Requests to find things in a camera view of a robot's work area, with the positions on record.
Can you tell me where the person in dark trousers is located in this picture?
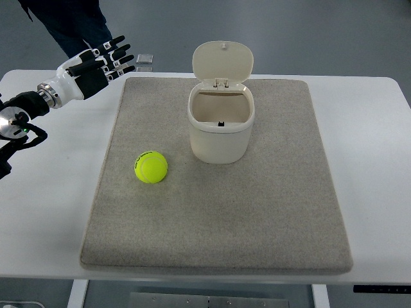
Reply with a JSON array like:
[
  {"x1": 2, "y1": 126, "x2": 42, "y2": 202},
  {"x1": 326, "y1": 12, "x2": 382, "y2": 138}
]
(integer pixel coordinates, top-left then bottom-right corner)
[{"x1": 19, "y1": 0, "x2": 112, "y2": 58}]

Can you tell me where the white right table leg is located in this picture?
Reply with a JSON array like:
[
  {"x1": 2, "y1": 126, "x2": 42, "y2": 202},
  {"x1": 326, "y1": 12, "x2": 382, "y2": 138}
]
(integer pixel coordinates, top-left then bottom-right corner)
[{"x1": 311, "y1": 284, "x2": 330, "y2": 308}]

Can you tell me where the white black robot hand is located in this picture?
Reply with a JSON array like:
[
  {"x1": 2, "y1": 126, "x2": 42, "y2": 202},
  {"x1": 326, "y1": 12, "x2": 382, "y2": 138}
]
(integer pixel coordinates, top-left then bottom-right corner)
[{"x1": 37, "y1": 35, "x2": 135, "y2": 109}]

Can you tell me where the metal floor socket plate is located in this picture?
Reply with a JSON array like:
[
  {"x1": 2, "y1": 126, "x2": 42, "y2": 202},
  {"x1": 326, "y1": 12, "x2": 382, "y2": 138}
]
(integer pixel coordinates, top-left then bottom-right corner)
[{"x1": 136, "y1": 54, "x2": 153, "y2": 72}]

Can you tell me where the black desk control panel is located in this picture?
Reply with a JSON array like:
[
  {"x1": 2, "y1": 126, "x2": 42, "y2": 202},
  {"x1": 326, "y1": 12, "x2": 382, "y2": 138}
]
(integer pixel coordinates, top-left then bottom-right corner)
[{"x1": 353, "y1": 285, "x2": 411, "y2": 295}]

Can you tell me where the cream bin with open lid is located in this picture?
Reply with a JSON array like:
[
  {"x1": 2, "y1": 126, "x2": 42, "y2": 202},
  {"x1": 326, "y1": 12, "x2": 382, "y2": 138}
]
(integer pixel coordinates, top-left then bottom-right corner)
[{"x1": 187, "y1": 40, "x2": 255, "y2": 164}]

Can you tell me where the white left table leg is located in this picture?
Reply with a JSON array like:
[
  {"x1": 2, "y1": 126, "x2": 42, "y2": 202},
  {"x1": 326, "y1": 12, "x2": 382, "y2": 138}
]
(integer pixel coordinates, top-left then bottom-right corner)
[{"x1": 67, "y1": 279, "x2": 89, "y2": 308}]

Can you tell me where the beige fabric mat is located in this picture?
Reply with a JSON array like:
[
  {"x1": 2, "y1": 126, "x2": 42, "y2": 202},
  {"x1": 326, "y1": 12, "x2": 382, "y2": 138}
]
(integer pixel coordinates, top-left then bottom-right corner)
[{"x1": 80, "y1": 77, "x2": 353, "y2": 275}]

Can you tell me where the white table leg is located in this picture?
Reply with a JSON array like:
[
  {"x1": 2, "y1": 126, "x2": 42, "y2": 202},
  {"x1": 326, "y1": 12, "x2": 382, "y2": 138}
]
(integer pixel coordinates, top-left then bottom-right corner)
[
  {"x1": 311, "y1": 284, "x2": 330, "y2": 308},
  {"x1": 67, "y1": 279, "x2": 89, "y2": 308}
]

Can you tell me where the yellow tennis ball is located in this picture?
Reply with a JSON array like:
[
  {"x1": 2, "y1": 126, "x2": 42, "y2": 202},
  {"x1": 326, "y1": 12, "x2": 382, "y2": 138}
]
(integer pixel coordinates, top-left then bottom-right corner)
[{"x1": 134, "y1": 151, "x2": 168, "y2": 184}]

